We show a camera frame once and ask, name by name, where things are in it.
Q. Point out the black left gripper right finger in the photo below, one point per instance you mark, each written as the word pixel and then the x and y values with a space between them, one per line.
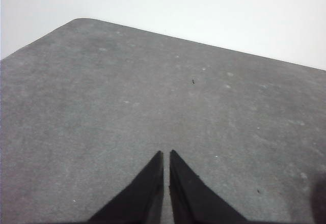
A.
pixel 191 201

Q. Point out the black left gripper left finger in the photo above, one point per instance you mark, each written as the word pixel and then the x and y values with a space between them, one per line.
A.
pixel 142 198

